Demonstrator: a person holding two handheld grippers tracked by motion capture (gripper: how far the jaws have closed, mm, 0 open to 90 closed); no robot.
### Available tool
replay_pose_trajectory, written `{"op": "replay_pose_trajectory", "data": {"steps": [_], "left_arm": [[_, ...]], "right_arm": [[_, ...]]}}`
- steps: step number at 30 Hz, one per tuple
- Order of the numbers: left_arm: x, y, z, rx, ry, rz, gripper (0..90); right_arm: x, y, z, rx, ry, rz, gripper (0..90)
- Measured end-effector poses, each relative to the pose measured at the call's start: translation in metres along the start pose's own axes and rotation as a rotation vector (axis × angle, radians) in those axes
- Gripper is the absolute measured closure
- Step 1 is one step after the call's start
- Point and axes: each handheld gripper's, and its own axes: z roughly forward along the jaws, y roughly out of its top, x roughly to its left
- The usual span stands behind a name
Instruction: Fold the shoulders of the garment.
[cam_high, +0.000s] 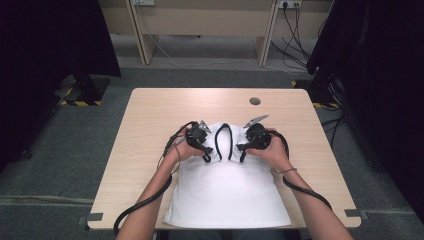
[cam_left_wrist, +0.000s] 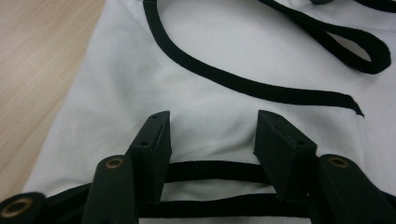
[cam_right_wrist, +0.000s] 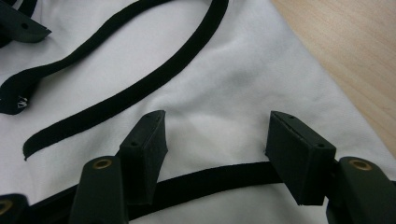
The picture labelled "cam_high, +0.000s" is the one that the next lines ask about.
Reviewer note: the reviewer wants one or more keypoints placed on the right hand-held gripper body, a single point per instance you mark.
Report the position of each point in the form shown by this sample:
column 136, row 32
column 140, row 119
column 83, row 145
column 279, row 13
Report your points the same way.
column 258, row 136

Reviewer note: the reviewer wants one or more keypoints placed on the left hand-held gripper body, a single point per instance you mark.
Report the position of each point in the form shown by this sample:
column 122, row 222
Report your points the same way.
column 196, row 135

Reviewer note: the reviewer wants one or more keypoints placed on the white tank top black trim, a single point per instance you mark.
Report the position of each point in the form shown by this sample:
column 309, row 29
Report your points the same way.
column 226, row 193

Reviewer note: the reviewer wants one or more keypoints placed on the person's left hand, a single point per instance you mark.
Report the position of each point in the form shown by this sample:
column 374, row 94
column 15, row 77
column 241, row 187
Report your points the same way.
column 181, row 150

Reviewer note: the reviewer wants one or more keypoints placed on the person's right hand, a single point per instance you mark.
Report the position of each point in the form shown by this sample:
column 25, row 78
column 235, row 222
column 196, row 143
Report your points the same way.
column 275, row 153

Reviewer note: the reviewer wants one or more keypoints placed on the grey round table grommet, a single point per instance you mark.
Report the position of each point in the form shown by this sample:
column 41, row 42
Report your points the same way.
column 255, row 101

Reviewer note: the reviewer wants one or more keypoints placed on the black metal stand base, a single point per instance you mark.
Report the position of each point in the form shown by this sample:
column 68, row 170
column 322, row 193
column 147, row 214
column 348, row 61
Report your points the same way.
column 88, row 90
column 320, row 93

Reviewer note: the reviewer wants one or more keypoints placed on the person's legs dark trousers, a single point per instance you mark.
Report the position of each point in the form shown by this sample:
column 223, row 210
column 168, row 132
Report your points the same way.
column 233, row 236

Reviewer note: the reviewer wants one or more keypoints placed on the beige wooden desk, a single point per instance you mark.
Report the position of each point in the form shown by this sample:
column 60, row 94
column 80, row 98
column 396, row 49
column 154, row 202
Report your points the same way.
column 206, row 20

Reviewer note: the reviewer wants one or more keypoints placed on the grey tape piece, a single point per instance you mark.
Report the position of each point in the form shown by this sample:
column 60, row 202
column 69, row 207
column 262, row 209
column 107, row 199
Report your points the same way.
column 95, row 216
column 352, row 213

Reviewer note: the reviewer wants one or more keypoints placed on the black curtain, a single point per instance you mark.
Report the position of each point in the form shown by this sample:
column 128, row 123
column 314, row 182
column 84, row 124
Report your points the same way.
column 383, row 66
column 50, row 50

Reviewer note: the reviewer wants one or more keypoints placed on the white wall socket with plugs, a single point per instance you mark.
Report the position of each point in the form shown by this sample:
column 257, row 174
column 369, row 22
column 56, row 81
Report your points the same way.
column 290, row 3

